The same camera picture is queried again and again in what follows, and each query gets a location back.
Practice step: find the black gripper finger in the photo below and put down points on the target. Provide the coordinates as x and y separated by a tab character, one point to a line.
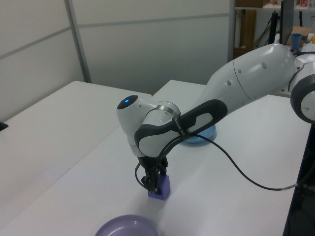
164	170
152	183

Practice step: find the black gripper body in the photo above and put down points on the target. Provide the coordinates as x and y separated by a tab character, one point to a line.
152	163

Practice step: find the purple cube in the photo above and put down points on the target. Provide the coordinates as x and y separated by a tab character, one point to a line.
164	188

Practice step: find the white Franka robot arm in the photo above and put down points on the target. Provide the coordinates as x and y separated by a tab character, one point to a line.
258	71

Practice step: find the blue plate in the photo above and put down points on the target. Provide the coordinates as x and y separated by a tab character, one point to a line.
199	137

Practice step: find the purple plate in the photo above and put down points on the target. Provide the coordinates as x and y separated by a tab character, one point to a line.
126	227

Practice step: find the blue cup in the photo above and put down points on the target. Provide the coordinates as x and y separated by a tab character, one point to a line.
296	41

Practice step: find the black monitor stand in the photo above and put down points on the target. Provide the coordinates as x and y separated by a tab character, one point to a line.
285	19

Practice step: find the dark table side frame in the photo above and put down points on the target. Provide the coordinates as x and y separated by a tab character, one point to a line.
302	196

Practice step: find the grey narrow partition post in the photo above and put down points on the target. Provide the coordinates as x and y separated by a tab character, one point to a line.
231	29

